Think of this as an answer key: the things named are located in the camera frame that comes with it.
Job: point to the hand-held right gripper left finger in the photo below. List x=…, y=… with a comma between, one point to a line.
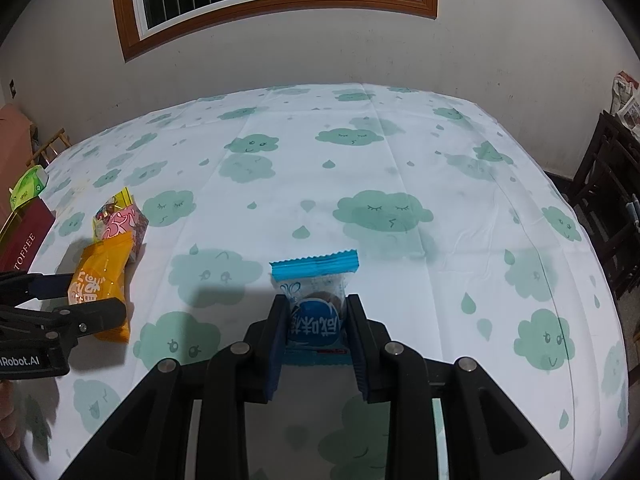
x=276, y=340

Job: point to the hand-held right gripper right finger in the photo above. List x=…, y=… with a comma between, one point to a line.
x=356, y=340

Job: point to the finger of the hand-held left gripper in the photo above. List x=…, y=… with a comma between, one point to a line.
x=100, y=315
x=50, y=285

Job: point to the orange snack packet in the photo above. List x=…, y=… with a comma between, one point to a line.
x=102, y=270

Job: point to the red box with gold inside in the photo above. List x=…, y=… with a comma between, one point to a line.
x=27, y=240

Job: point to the light blue snack packet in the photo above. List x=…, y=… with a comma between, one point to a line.
x=315, y=285

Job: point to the person's left hand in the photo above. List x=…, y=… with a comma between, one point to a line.
x=7, y=410

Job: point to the pink snack packet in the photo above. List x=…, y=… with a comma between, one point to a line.
x=122, y=222

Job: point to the green tissue box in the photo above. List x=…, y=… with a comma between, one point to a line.
x=27, y=185

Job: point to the wooden chair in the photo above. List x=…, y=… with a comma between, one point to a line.
x=50, y=147

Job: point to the pink cloth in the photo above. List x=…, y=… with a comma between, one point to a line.
x=12, y=150

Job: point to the cloud-printed sheet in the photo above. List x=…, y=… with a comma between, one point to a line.
x=350, y=160

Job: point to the dark wooden furniture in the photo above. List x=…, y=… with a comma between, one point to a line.
x=605, y=185

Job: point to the stack of newspapers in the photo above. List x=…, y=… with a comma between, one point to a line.
x=627, y=102

